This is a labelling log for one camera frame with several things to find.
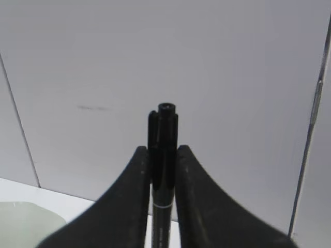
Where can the black marker pen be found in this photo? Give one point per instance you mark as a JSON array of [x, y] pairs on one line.
[[162, 148]]

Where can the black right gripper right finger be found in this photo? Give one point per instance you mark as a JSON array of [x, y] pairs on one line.
[[209, 217]]

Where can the pale green wavy glass plate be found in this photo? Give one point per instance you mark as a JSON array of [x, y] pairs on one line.
[[25, 224]]

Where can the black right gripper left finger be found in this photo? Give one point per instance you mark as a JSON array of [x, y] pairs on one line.
[[118, 218]]

